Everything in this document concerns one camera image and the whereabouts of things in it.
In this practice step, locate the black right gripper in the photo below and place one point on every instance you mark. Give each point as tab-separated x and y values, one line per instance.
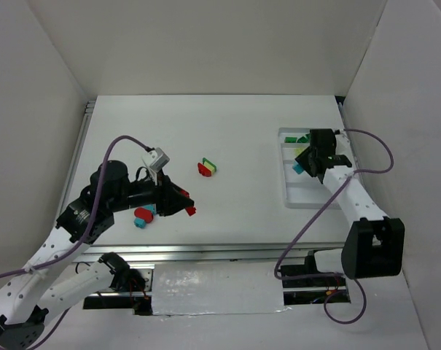
313	160

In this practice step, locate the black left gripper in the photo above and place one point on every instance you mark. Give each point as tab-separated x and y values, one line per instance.
168	199

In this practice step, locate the red rectangular lego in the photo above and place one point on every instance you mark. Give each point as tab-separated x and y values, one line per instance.
190	210

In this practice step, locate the lime curved lego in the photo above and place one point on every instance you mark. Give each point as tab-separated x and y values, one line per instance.
297	151

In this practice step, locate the blue oval lego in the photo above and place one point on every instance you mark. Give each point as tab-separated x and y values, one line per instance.
297	168

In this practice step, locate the red half-round lego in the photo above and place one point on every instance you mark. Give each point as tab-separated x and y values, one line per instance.
203	171

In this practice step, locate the dark green square lego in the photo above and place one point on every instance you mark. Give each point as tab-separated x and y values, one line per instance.
289	139

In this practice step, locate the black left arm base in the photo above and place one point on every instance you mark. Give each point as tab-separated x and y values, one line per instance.
129	288

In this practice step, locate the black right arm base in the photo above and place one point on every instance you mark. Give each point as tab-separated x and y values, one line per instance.
311	287

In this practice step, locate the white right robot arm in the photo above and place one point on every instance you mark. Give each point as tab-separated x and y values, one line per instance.
374	244

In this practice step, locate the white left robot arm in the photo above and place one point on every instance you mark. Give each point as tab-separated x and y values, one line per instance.
31	298

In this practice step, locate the blue top lego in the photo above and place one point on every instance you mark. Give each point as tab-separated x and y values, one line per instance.
151	208

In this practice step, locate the red round lego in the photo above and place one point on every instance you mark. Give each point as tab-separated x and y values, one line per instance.
144	214

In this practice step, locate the white compartment tray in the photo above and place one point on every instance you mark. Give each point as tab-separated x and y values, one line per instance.
300	191

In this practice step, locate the blue bottom lego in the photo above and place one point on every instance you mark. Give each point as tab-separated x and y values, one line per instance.
139	223

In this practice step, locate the silver tape sheet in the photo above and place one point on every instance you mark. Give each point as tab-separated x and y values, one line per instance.
223	288

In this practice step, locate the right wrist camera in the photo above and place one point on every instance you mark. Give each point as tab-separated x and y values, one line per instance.
343	144

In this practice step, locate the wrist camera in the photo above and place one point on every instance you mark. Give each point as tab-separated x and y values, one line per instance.
343	144
154	161

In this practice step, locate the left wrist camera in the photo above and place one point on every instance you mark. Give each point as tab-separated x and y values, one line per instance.
154	161

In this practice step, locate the aluminium table rail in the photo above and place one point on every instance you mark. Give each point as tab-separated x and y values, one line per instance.
154	253

